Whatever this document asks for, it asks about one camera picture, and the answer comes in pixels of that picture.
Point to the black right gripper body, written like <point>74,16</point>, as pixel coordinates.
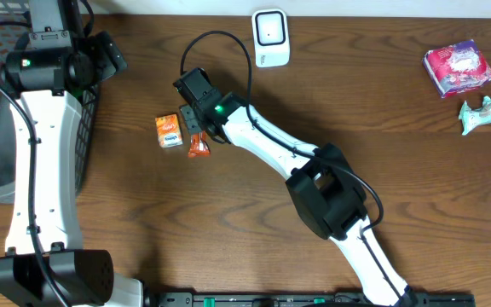
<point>191,116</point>

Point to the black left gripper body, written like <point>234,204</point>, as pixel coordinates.
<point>112,53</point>

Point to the orange red snack bar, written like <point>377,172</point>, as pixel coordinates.
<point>198,146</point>

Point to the small orange box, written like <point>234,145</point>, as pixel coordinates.
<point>168,131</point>

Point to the purple snack packet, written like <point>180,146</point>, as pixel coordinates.
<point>457,68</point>

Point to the teal snack wrapper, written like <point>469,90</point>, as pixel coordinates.
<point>471,118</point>

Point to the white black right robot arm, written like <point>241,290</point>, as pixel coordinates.
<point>328,196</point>

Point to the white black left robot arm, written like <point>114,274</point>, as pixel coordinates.
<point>45,262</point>

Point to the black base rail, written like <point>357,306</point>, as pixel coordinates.
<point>182,299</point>

